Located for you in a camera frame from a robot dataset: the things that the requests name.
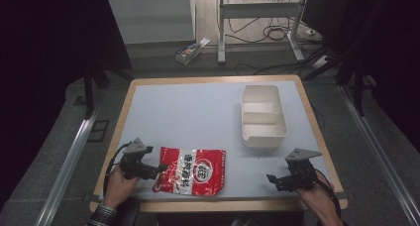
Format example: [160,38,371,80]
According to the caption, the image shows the white cabinet panel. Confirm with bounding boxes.
[107,0,196,46]

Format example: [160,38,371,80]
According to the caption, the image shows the right hand-held gripper cable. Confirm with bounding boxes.
[312,168,343,220]

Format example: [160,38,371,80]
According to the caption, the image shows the black stand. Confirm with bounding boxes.
[81,56,135,121]
[301,37,377,117]

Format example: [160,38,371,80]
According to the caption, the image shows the white plastic divided container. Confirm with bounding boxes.
[240,84,289,150]

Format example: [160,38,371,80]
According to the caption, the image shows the person's right hand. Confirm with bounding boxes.
[295,170,341,226]

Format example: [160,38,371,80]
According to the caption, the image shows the hand-held gripper cable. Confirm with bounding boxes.
[312,168,343,220]
[103,142,133,198]

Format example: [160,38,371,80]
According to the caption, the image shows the white power strip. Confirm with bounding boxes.
[311,55,332,70]

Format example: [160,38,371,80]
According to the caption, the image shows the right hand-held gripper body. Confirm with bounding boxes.
[284,148,323,191]

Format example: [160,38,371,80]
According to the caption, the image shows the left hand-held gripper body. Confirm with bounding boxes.
[118,137,155,180]

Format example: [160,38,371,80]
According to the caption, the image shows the small open cardboard box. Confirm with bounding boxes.
[174,37,212,66]

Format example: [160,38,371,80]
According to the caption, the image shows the white metal desk frame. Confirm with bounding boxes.
[216,0,312,65]

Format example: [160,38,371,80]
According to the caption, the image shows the red and white snack bag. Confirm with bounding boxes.
[152,146,228,197]

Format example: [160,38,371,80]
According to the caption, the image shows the black floor cables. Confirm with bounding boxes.
[227,0,326,76]

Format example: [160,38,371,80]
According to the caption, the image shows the aluminium rail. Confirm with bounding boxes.
[339,84,420,226]
[34,117,97,226]

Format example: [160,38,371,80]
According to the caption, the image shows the black floor plate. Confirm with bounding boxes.
[86,119,110,143]

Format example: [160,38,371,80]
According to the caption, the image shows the left hand-held gripper cable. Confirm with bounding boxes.
[103,142,133,198]

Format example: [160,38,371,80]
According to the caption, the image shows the person's left hand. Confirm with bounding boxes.
[103,166,142,211]

